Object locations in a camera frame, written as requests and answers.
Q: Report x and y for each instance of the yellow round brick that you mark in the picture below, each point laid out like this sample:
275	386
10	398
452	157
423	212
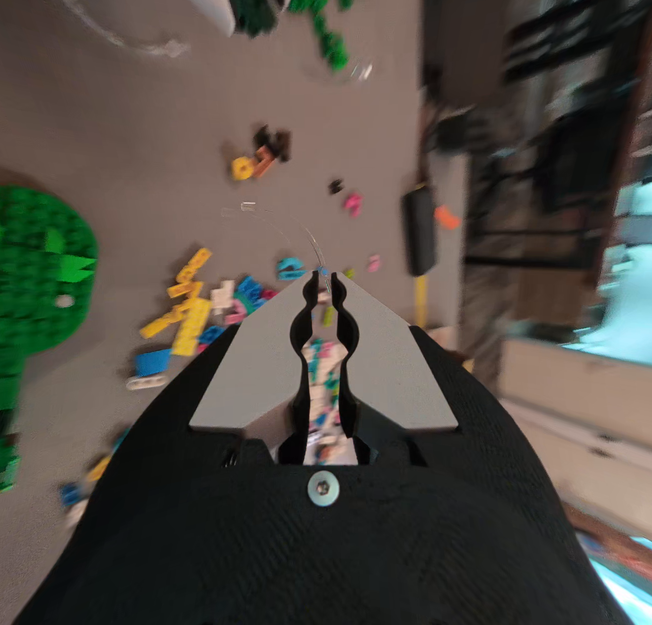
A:
242	168

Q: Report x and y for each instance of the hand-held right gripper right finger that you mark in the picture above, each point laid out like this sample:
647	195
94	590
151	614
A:
402	380

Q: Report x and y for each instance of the black small brick cluster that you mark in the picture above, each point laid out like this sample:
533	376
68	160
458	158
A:
335	186

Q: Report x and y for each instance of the group of green bricks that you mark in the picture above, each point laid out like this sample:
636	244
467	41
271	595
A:
331	39

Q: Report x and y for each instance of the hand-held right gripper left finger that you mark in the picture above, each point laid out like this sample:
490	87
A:
244	380

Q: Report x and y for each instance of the green brick plant model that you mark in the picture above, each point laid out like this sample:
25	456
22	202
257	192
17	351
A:
35	278

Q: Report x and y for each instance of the clear curved plastic rod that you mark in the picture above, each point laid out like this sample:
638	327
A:
311	242

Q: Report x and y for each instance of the yellow tape strip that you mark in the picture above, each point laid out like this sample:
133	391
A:
420	301

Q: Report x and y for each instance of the orange brick separator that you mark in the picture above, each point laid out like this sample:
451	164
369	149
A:
447	217

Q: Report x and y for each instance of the dark green brick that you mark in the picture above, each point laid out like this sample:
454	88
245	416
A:
254	9

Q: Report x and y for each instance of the black rectangular case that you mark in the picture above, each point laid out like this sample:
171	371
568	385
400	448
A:
420	233

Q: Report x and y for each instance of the black wedge plate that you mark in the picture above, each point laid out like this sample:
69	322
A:
262	137
281	146

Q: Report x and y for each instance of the pile of colourful toy bricks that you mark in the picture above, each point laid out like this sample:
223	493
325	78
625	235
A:
188	319

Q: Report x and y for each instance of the grey desk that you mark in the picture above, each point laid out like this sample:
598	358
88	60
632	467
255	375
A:
127	126

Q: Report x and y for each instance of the pink small brick cluster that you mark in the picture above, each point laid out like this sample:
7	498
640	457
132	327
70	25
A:
352	204

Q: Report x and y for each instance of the salmon brick plate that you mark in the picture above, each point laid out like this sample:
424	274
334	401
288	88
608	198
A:
264	161

